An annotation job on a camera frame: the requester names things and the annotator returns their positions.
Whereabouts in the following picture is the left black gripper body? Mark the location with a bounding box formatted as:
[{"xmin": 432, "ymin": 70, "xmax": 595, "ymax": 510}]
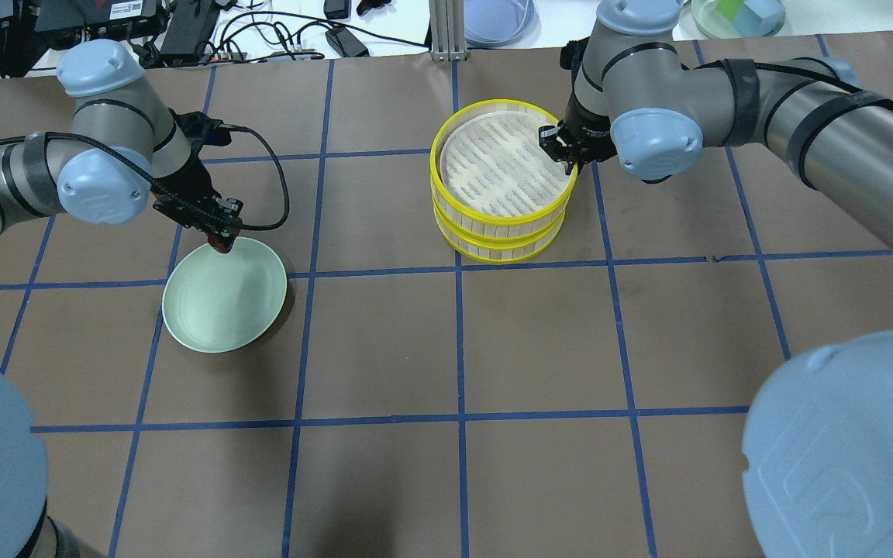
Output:
[{"xmin": 153, "ymin": 111, "xmax": 243, "ymax": 236}]

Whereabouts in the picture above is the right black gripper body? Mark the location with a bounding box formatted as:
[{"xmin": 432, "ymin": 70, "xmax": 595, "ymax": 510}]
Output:
[{"xmin": 541, "ymin": 46, "xmax": 617, "ymax": 165}]

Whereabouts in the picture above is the yellow bamboo steamer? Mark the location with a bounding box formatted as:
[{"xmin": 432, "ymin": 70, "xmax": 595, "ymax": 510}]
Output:
[
  {"xmin": 433, "ymin": 202, "xmax": 567, "ymax": 264},
  {"xmin": 429, "ymin": 99, "xmax": 578, "ymax": 243}
]

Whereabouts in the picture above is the brown steamed bun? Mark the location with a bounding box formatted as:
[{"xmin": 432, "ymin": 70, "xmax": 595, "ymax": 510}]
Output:
[{"xmin": 208, "ymin": 234, "xmax": 236, "ymax": 254}]

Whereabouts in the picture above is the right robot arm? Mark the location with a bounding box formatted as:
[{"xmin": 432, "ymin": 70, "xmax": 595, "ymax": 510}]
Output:
[{"xmin": 539, "ymin": 1, "xmax": 893, "ymax": 557}]

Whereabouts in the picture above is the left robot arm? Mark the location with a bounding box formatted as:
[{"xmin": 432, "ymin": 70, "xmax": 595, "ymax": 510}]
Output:
[{"xmin": 0, "ymin": 40, "xmax": 243, "ymax": 557}]

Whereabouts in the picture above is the mint green plate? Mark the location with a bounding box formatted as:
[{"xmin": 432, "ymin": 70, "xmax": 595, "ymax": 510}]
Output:
[{"xmin": 160, "ymin": 237, "xmax": 288, "ymax": 353}]

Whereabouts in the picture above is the blue plate on desk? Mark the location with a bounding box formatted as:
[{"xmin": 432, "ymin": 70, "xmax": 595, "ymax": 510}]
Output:
[{"xmin": 462, "ymin": 1, "xmax": 536, "ymax": 47}]

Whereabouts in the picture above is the green bowl with sponges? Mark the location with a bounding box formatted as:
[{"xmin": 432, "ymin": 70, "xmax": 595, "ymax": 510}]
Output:
[{"xmin": 690, "ymin": 1, "xmax": 786, "ymax": 39}]

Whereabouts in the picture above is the black power adapter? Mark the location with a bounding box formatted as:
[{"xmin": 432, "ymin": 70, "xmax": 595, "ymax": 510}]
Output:
[{"xmin": 159, "ymin": 1, "xmax": 220, "ymax": 64}]

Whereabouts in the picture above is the aluminium frame post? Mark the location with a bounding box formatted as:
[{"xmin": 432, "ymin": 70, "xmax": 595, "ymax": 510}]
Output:
[{"xmin": 428, "ymin": 0, "xmax": 467, "ymax": 61}]

